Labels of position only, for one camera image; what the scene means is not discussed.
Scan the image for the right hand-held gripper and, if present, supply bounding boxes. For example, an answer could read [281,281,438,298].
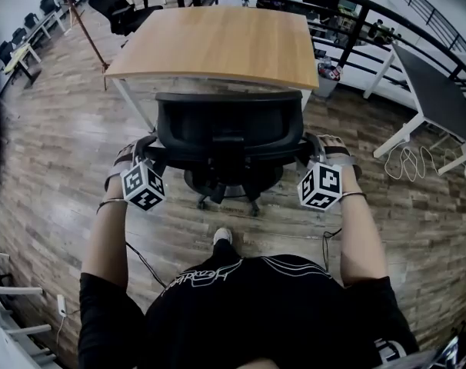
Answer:
[297,139,341,211]

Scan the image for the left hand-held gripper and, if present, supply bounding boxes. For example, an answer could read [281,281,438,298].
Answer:
[119,136,168,211]

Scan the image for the black mesh office chair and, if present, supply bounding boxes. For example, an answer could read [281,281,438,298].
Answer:
[135,90,322,218]

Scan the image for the person's right forearm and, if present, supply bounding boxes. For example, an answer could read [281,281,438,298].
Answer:
[338,175,390,288]

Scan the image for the person's left forearm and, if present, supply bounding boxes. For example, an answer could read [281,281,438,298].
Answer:
[80,190,128,284]

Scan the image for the person's left hand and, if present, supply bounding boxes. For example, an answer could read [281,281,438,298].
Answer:
[104,135,142,200]

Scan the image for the person's right hand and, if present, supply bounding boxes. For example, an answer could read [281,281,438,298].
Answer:
[318,133,363,180]

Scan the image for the person's white shoe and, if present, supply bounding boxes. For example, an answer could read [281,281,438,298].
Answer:
[212,228,233,248]

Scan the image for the white trash bin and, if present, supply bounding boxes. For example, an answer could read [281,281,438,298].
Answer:
[316,61,344,99]

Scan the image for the person's black printed shirt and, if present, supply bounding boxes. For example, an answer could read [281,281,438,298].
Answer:
[78,254,421,369]

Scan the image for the dark grey table white legs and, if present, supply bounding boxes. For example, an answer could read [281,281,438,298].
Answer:
[362,41,466,176]

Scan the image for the black metal balcony railing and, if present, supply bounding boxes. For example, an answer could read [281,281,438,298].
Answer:
[171,0,466,103]

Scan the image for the light wooden table white legs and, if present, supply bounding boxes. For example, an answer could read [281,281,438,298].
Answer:
[104,5,321,132]

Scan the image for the brown wooden coat stand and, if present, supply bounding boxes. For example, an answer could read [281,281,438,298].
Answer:
[48,0,111,91]

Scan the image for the yellowish small table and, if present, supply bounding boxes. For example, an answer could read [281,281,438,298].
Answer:
[2,42,42,88]

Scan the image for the long white desk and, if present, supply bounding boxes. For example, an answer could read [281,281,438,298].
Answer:
[25,9,67,42]

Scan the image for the thin left wrist bracelet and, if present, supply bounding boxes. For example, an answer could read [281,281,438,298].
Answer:
[96,197,127,214]

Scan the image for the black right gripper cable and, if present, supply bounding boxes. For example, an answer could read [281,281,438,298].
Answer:
[321,227,344,274]

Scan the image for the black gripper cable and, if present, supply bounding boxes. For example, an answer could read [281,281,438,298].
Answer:
[321,227,344,274]
[125,240,168,290]

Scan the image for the white coiled cable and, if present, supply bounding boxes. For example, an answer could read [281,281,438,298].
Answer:
[384,144,466,184]

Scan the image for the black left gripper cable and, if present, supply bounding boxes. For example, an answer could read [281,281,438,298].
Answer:
[125,240,168,290]

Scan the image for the white desk frame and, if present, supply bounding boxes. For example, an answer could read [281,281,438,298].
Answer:
[0,250,53,369]

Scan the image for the black wall railing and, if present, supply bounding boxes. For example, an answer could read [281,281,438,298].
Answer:
[393,0,466,53]

